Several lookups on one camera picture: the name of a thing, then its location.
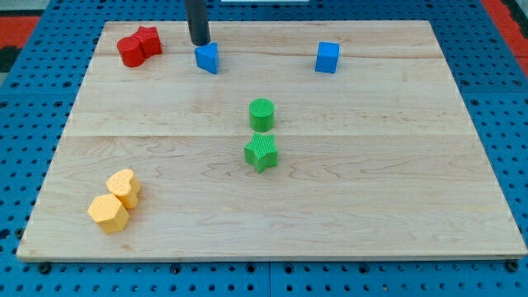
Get yellow hexagon block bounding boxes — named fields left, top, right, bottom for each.
left=87, top=194, right=130, bottom=233

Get yellow heart block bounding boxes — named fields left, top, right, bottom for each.
left=106, top=168, right=141, bottom=209

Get green cylinder block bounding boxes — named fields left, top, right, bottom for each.
left=248, top=98, right=275, bottom=132

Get red star-shaped block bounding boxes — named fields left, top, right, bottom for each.
left=132, top=26, right=163, bottom=58

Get green star block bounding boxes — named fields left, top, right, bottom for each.
left=244, top=133, right=278, bottom=173

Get red cylinder block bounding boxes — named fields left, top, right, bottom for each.
left=116, top=36, right=145, bottom=68

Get blue triangular prism block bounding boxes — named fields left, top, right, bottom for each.
left=195, top=42, right=219, bottom=74

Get blue cube block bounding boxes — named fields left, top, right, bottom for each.
left=314, top=41, right=340, bottom=73

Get black cylindrical robot arm tip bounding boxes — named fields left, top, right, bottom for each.
left=184, top=0, right=210, bottom=46

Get light wooden board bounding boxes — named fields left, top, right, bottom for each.
left=16, top=21, right=527, bottom=262

